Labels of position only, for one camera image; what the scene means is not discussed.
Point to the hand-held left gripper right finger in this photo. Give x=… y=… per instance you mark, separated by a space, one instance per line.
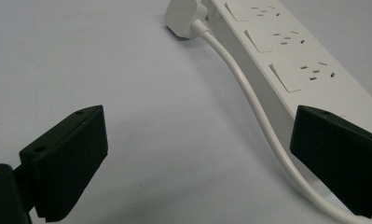
x=339 y=152

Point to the white plug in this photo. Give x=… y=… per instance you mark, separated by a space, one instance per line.
x=183 y=15

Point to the white power strip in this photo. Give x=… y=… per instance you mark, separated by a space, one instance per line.
x=298 y=62

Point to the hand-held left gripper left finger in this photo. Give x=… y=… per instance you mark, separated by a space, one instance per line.
x=67 y=161

